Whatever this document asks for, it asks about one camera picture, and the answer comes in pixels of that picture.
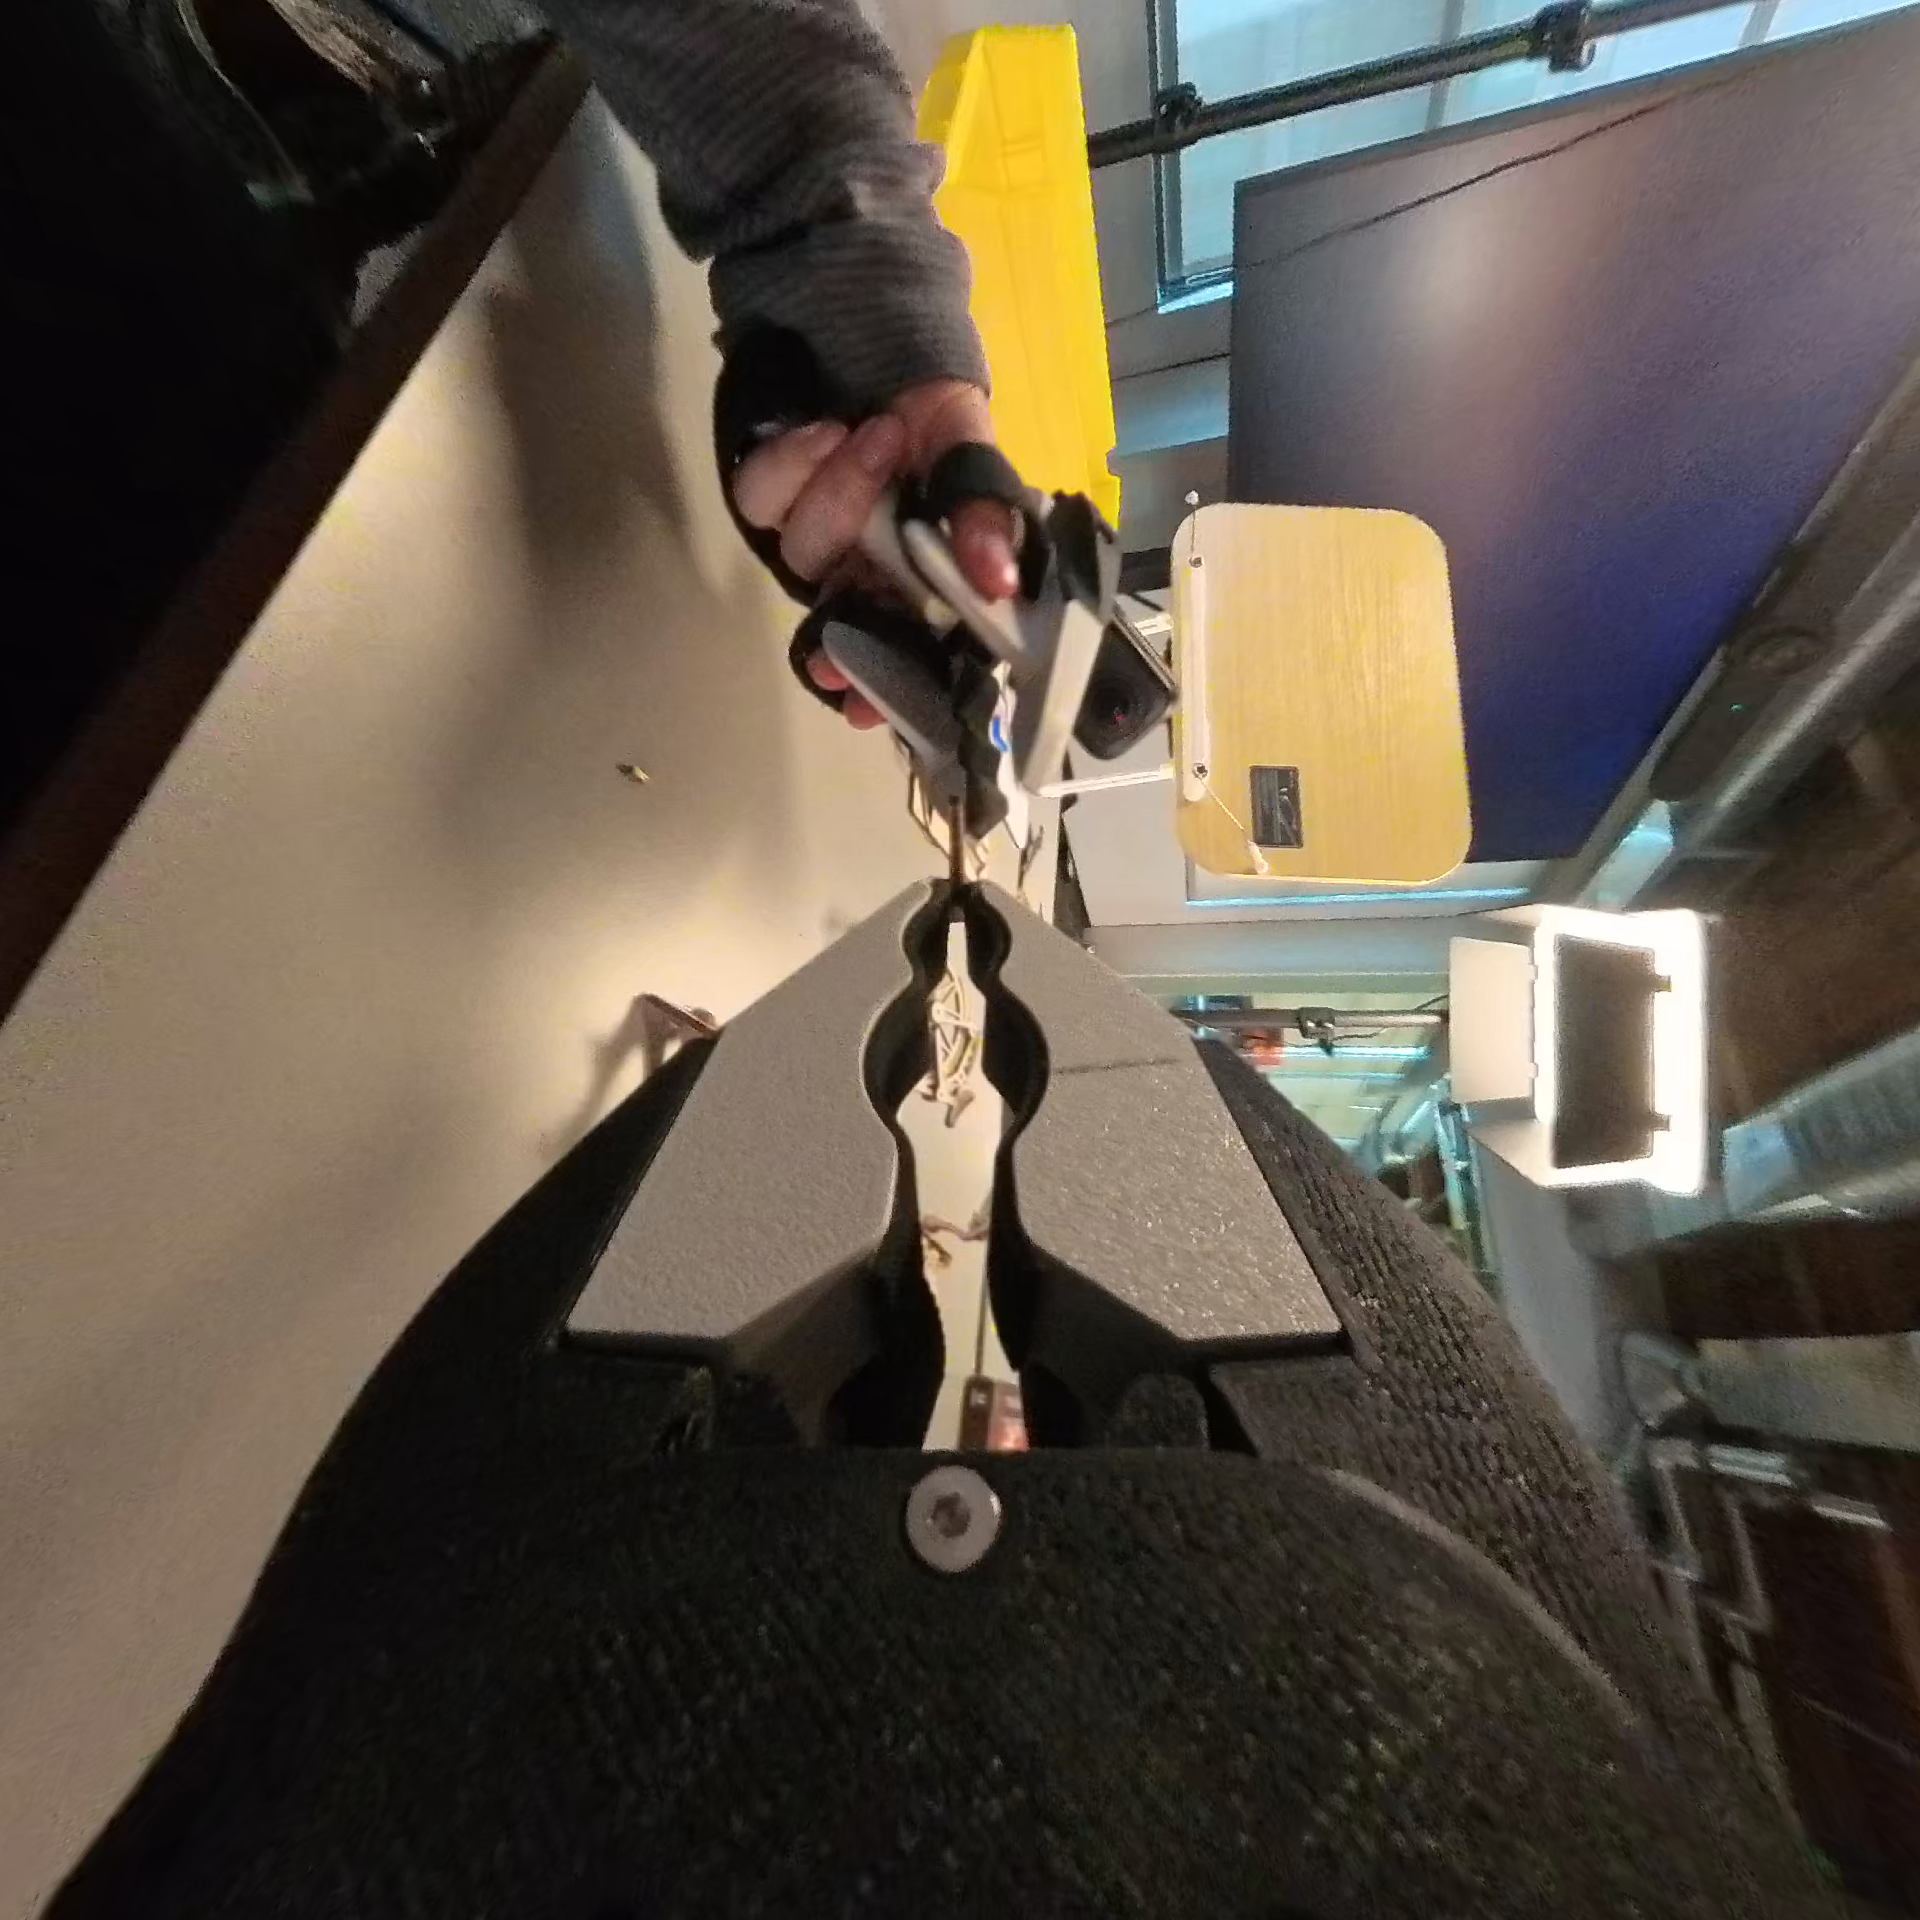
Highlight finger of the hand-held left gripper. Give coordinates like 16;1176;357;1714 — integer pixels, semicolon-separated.
967;599;1115;840
908;668;1003;834

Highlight black metal pole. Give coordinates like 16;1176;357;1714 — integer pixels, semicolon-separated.
1088;0;1771;168

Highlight person's left hand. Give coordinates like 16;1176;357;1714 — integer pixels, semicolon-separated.
736;380;1040;735

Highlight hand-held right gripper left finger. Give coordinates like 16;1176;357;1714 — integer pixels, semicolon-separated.
567;882;965;1373

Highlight person's left forearm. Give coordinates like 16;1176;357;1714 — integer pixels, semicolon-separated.
556;0;994;437

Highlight metal rack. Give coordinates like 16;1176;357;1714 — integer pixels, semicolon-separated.
1575;838;1920;1876

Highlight yellow plastic floor sign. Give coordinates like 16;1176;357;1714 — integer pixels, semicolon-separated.
915;23;1128;530

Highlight window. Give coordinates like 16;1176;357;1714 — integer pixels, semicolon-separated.
1147;0;1818;309

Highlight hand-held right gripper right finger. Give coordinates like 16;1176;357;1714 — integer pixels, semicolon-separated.
967;882;1343;1426

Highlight large dark screen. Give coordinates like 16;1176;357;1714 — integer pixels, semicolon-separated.
1229;16;1920;867

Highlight white open box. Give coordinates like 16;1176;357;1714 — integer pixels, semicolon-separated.
1448;903;1712;1197

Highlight light wooden chair seat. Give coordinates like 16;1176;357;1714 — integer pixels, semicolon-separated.
1168;502;1474;887

